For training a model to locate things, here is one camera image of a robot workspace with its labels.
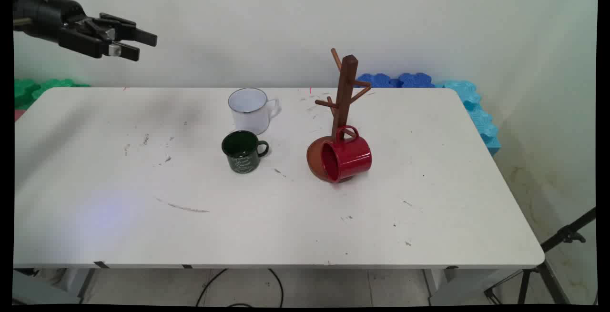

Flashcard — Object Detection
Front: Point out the black floor cable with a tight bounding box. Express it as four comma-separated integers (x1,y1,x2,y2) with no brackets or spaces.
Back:
196,268,285,308

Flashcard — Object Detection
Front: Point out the brown wooden mug tree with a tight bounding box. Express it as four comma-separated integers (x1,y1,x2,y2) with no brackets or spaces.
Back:
306,48,372,183

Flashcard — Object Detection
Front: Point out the white table leg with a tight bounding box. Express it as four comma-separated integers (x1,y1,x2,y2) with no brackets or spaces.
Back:
60,268,97,304
423,267,506,306

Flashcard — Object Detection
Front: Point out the white enamel mug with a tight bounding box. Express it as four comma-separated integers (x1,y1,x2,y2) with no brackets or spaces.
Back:
227,88,282,136

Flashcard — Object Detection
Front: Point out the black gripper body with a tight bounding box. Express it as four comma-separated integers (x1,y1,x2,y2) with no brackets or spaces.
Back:
13,0,116,45

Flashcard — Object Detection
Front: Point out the black tripod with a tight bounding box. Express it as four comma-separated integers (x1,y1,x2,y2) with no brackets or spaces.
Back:
485,207,597,306

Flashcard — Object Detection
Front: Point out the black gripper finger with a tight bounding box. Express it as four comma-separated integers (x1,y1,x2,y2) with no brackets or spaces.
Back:
59,28,141,62
99,13,158,48

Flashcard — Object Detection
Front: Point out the blue foam mat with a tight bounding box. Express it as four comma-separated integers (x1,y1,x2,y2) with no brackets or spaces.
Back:
355,72,436,89

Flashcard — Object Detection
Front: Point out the green foam mat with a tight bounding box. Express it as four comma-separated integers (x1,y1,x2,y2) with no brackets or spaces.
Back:
14,78,91,111

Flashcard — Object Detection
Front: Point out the dark green enamel mug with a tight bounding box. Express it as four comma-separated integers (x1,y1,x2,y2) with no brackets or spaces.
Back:
221,130,270,174

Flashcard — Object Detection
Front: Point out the cyan foam mat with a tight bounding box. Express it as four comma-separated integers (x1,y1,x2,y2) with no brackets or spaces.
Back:
434,80,501,156

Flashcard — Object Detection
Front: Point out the red ceramic mug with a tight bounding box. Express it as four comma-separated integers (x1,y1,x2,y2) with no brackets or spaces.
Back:
319,125,373,183

